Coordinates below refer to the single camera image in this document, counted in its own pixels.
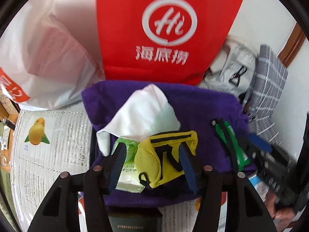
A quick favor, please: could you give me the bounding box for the red paper shopping bag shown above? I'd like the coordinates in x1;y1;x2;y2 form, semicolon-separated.
96;0;243;85

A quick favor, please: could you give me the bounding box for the blue tissue pack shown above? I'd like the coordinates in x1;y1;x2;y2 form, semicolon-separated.
249;175;269;201

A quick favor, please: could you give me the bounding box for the white glove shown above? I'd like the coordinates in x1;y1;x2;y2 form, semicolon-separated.
96;84;168;156

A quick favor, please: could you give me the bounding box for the person right hand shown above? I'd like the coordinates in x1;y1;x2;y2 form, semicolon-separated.
265;190;296;231

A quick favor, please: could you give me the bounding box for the grey checkered fabric cushion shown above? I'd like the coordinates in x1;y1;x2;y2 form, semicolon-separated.
243;44;288;145

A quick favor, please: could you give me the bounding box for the beige grey backpack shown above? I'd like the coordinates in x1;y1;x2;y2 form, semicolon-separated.
198;36;258;100

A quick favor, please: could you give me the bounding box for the wooden nightstand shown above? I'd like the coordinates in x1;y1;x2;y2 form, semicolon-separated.
1;104;18;173

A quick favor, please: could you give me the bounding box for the brown wooden door frame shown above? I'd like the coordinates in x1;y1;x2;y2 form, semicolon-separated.
278;23;306;68

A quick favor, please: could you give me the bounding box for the yellow black pouch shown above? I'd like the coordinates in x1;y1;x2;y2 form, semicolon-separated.
134;130;198;189

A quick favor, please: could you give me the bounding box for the white Miniso plastic bag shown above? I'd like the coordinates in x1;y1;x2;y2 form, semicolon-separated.
1;2;104;109

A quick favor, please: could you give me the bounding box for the green tissue pack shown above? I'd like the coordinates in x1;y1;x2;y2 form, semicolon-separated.
112;138;144;193

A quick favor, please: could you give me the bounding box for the purple towel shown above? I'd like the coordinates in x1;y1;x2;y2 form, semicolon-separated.
82;80;248;208

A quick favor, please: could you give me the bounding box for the dark green tea tin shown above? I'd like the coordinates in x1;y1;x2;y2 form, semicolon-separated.
107;206;163;232

